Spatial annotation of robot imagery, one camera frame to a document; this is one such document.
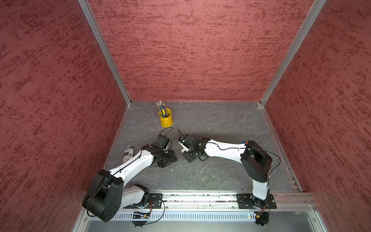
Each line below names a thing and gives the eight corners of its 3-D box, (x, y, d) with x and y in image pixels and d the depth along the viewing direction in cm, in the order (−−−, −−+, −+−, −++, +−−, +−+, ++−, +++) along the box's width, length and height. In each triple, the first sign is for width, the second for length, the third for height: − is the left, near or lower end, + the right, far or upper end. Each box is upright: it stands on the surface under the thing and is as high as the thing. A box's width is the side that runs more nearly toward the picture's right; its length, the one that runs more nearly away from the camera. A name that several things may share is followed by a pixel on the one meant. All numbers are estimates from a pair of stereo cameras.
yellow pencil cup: (160, 127, 107) (157, 118, 98) (161, 117, 113) (159, 107, 104) (172, 127, 107) (171, 118, 98) (173, 118, 113) (172, 108, 104)
